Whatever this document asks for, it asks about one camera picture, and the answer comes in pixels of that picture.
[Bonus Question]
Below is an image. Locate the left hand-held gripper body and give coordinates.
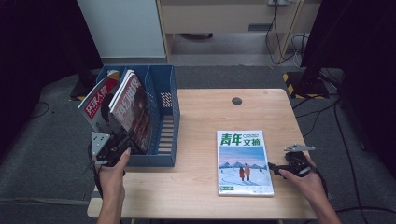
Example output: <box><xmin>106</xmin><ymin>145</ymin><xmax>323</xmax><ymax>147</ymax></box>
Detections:
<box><xmin>91</xmin><ymin>130</ymin><xmax>132</xmax><ymax>167</ymax></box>

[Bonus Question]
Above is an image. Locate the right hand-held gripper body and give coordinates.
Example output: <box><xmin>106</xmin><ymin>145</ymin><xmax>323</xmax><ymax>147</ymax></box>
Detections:
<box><xmin>283</xmin><ymin>143</ymin><xmax>316</xmax><ymax>177</ymax></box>

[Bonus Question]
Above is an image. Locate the white snow scene magazine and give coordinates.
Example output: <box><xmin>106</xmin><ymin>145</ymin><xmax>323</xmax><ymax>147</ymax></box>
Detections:
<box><xmin>216</xmin><ymin>130</ymin><xmax>276</xmax><ymax>198</ymax></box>

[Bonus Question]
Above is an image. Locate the red brown illustrated magazine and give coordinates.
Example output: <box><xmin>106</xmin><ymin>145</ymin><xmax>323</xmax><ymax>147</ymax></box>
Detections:
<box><xmin>110</xmin><ymin>72</ymin><xmax>153</xmax><ymax>155</ymax></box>

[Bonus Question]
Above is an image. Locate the grey portrait magazine red banner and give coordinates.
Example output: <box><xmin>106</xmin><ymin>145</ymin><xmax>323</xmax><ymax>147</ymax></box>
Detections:
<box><xmin>78</xmin><ymin>69</ymin><xmax>125</xmax><ymax>138</ymax></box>

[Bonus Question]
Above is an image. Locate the blue plastic file rack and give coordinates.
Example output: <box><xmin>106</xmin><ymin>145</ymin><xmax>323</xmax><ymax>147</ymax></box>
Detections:
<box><xmin>95</xmin><ymin>63</ymin><xmax>181</xmax><ymax>168</ymax></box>

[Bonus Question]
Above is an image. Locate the person's right hand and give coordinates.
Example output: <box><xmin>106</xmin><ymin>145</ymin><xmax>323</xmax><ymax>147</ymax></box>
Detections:
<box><xmin>278</xmin><ymin>155</ymin><xmax>327</xmax><ymax>206</ymax></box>

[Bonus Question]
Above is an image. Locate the person's left hand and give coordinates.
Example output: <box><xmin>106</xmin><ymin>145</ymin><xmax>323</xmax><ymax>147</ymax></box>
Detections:
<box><xmin>94</xmin><ymin>148</ymin><xmax>132</xmax><ymax>194</ymax></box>

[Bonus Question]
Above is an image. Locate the black stand with striped base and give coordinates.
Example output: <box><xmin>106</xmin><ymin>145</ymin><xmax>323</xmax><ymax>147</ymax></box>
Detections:
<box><xmin>68</xmin><ymin>69</ymin><xmax>102</xmax><ymax>102</ymax></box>
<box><xmin>282</xmin><ymin>46</ymin><xmax>331</xmax><ymax>101</ymax></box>

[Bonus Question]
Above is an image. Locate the white partition panel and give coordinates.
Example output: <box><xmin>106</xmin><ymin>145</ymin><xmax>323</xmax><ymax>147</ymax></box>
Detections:
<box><xmin>76</xmin><ymin>0</ymin><xmax>167</xmax><ymax>60</ymax></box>

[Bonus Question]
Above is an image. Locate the black curtain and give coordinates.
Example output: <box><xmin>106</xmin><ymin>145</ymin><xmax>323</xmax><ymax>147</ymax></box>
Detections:
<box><xmin>0</xmin><ymin>0</ymin><xmax>104</xmax><ymax>157</ymax></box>
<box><xmin>300</xmin><ymin>0</ymin><xmax>396</xmax><ymax>178</ymax></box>

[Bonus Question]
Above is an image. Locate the beige wooden desk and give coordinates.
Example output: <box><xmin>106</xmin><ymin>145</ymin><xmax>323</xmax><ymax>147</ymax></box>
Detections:
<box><xmin>155</xmin><ymin>0</ymin><xmax>321</xmax><ymax>63</ymax></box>

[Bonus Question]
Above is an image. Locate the right hand-held gripper cable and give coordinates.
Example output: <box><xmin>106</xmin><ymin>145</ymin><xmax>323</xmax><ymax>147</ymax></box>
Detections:
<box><xmin>313</xmin><ymin>167</ymin><xmax>330</xmax><ymax>198</ymax></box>

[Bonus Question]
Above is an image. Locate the long black floor cable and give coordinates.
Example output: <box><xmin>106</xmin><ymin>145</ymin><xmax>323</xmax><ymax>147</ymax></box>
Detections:
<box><xmin>333</xmin><ymin>99</ymin><xmax>396</xmax><ymax>216</ymax></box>

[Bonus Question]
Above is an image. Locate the short black floor cable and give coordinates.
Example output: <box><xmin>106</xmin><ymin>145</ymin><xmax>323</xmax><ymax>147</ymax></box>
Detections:
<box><xmin>292</xmin><ymin>96</ymin><xmax>339</xmax><ymax>119</ymax></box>

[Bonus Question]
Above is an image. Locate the thin black floor cable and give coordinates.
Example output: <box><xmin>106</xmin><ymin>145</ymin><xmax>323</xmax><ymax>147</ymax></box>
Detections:
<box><xmin>31</xmin><ymin>101</ymin><xmax>50</xmax><ymax>119</ymax></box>

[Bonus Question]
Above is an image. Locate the white cable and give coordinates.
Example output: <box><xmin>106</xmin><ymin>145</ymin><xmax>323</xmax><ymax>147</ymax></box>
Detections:
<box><xmin>290</xmin><ymin>34</ymin><xmax>308</xmax><ymax>68</ymax></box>

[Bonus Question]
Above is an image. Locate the hanging black cable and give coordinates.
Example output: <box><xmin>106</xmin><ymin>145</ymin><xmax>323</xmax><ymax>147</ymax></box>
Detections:
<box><xmin>264</xmin><ymin>2</ymin><xmax>307</xmax><ymax>66</ymax></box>

